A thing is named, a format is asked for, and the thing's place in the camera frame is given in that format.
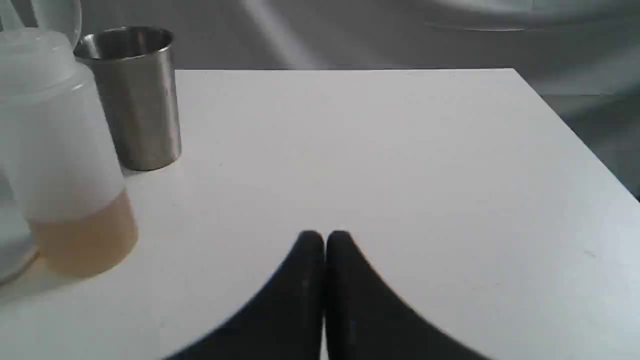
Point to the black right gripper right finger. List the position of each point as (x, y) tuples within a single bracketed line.
[(366, 320)]

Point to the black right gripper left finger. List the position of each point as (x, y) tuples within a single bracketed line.
[(283, 321)]

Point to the stainless steel cup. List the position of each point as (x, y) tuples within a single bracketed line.
[(134, 73)]

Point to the plastic wash bottle orange liquid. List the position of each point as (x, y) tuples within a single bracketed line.
[(58, 155)]

